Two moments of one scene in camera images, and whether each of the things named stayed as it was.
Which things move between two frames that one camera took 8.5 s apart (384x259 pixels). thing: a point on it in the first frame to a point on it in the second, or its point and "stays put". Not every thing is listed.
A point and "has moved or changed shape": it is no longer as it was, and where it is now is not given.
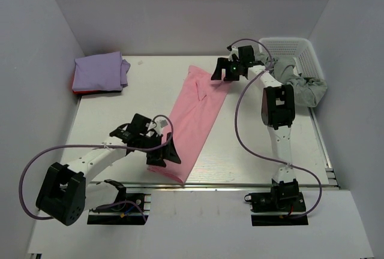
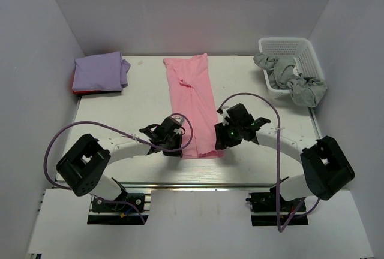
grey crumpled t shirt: (308, 91) stays put
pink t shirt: (200, 101) has moved or changed shape
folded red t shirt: (91, 91) stays put
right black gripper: (225, 69) to (224, 138)
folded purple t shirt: (104, 71) stays put
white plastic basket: (306, 61) stays put
